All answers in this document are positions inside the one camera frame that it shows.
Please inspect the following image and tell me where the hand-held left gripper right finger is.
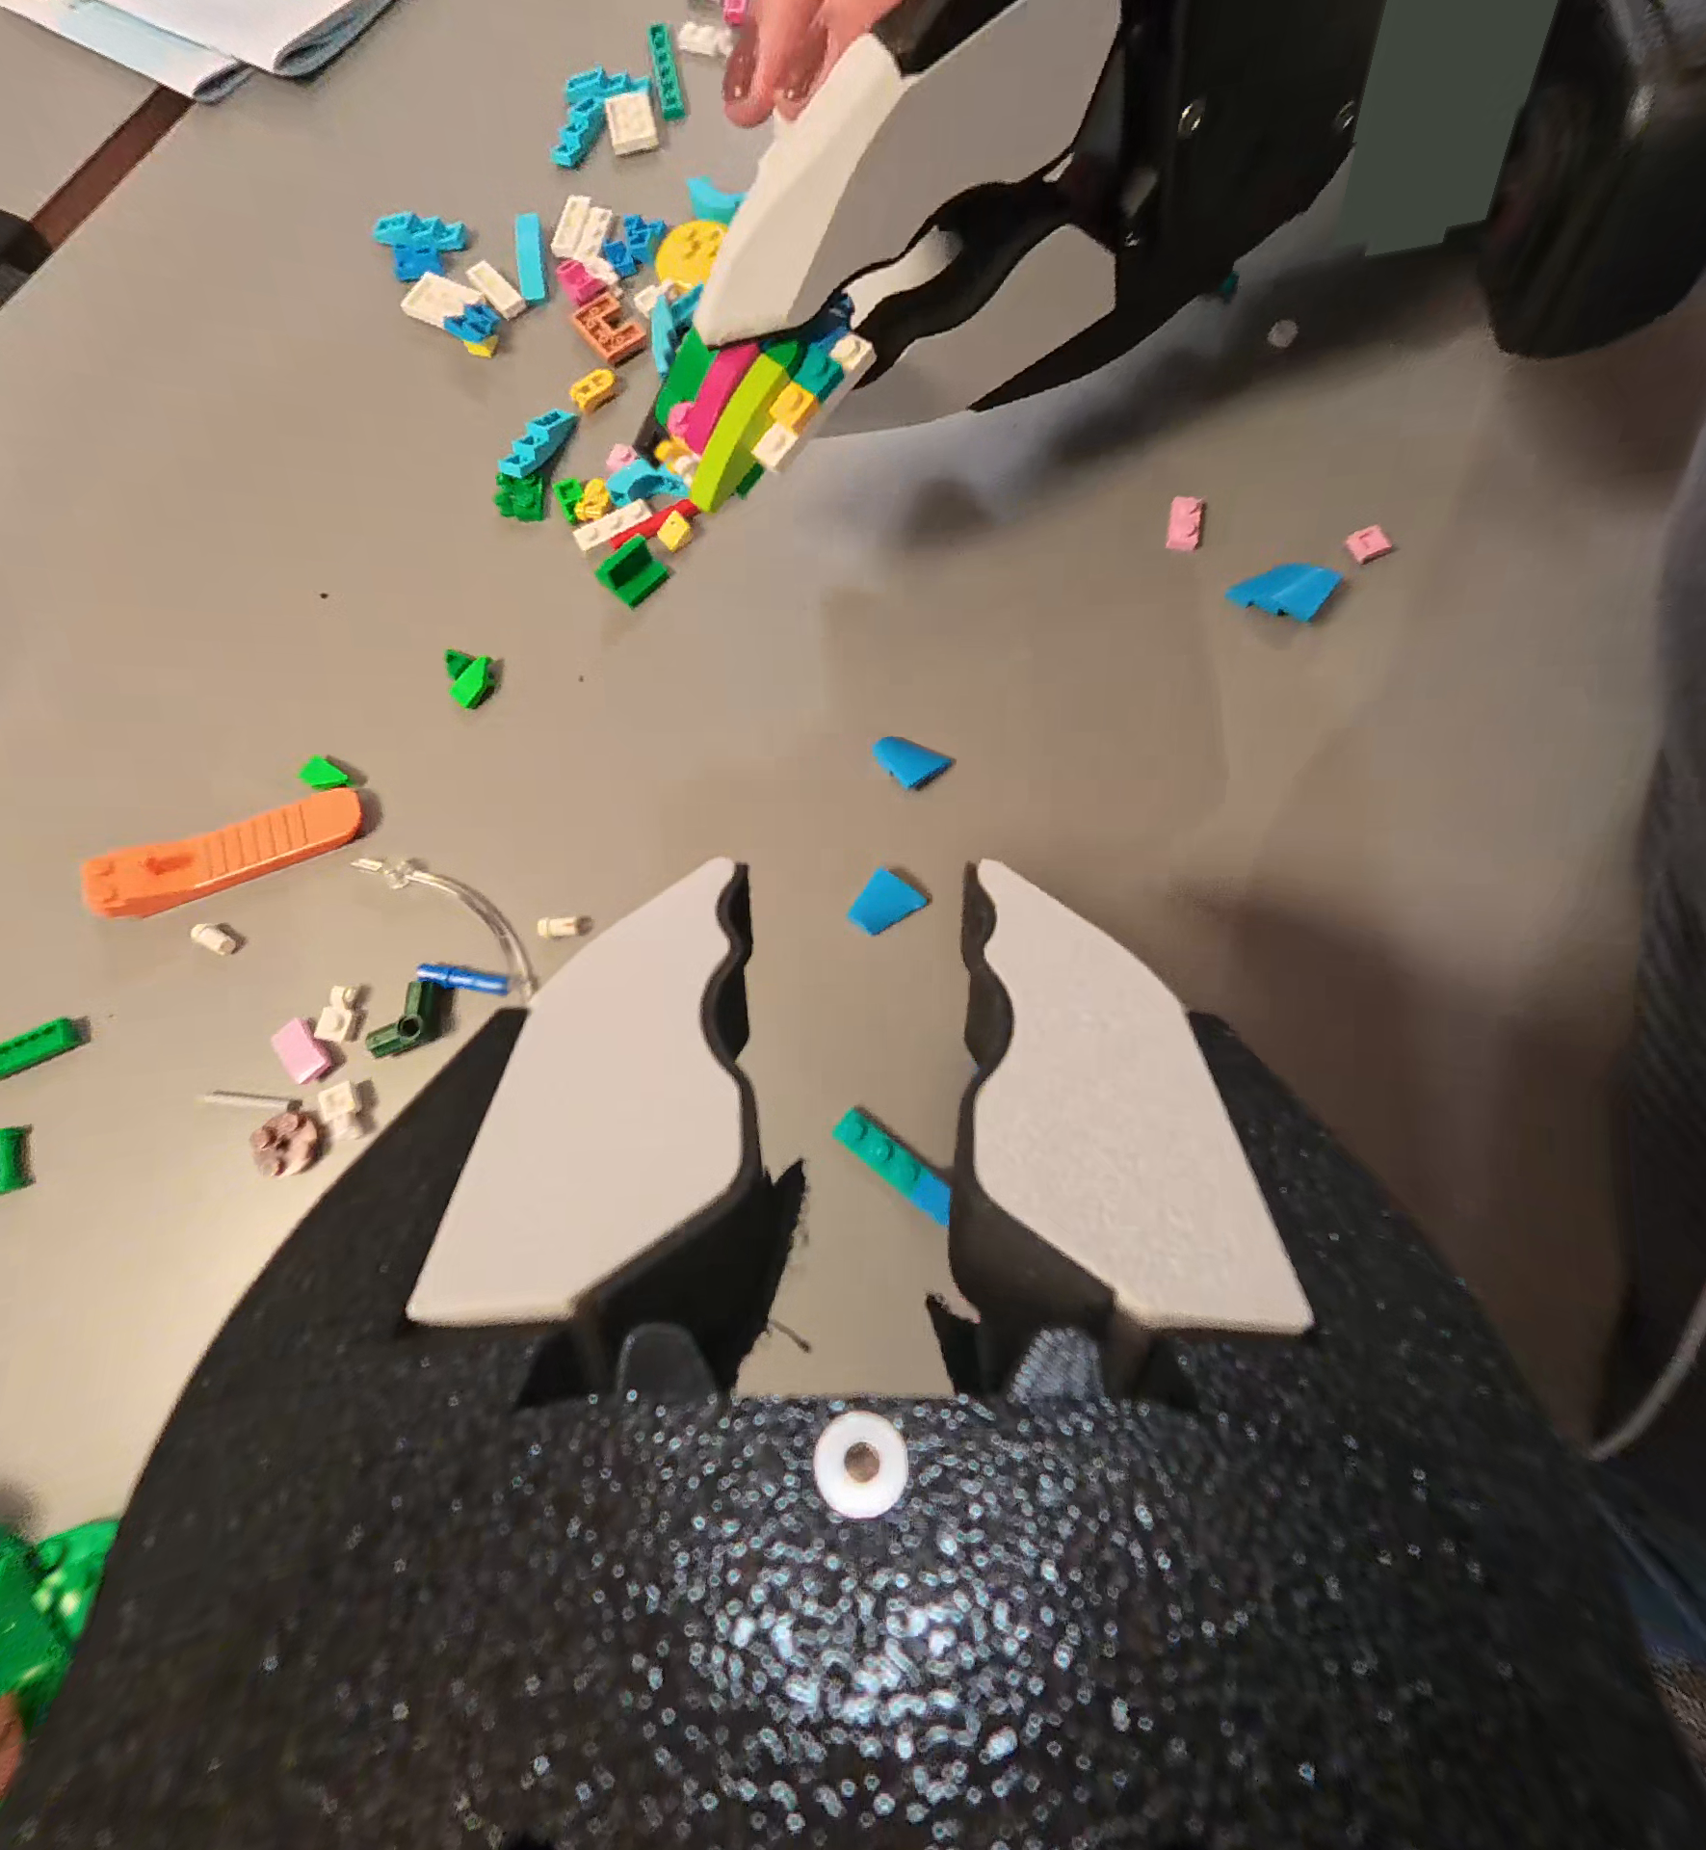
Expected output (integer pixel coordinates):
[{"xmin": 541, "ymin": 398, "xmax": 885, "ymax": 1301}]
[{"xmin": 948, "ymin": 859, "xmax": 1316, "ymax": 1340}]

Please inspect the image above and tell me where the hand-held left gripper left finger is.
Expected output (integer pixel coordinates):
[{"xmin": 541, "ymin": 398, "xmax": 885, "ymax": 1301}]
[{"xmin": 403, "ymin": 856, "xmax": 769, "ymax": 1330}]

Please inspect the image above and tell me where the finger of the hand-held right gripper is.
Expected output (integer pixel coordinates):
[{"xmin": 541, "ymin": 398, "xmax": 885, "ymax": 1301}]
[
  {"xmin": 822, "ymin": 217, "xmax": 1237, "ymax": 435},
  {"xmin": 690, "ymin": 28, "xmax": 1121, "ymax": 349}
]

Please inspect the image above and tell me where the colourful lego assembly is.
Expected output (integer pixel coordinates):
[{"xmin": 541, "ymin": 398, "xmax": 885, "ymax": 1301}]
[{"xmin": 650, "ymin": 310, "xmax": 878, "ymax": 514}]

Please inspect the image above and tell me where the teal lego plate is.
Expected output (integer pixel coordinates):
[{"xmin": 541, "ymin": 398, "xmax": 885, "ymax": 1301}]
[{"xmin": 833, "ymin": 1109, "xmax": 951, "ymax": 1228}]

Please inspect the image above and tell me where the transparent curved lego piece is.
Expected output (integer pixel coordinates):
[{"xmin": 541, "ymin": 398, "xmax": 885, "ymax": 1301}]
[{"xmin": 353, "ymin": 856, "xmax": 535, "ymax": 1001}]

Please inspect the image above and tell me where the pile of loose lego pieces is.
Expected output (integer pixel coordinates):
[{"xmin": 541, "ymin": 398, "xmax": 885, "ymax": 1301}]
[{"xmin": 373, "ymin": 14, "xmax": 882, "ymax": 608}]

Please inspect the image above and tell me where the large blue curved lego slope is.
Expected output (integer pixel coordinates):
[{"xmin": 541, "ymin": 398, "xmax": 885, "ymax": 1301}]
[{"xmin": 1223, "ymin": 564, "xmax": 1342, "ymax": 624}]

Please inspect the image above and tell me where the green lego landscape build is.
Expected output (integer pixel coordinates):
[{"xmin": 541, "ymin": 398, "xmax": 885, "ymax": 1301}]
[{"xmin": 0, "ymin": 1518, "xmax": 120, "ymax": 1850}]

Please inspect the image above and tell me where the person's right hand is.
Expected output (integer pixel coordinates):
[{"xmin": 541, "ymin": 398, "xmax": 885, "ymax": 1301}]
[{"xmin": 723, "ymin": 0, "xmax": 889, "ymax": 132}]

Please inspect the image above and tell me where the orange brick separator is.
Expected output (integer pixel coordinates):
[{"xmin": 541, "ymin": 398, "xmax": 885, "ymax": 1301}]
[{"xmin": 78, "ymin": 788, "xmax": 363, "ymax": 920}]

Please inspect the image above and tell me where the instruction booklet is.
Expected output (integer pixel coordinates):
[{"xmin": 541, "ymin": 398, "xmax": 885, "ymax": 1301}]
[{"xmin": 0, "ymin": 0, "xmax": 399, "ymax": 102}]

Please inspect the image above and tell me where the white cable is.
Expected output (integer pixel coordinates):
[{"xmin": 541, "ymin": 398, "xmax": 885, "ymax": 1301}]
[{"xmin": 1589, "ymin": 1206, "xmax": 1706, "ymax": 1463}]

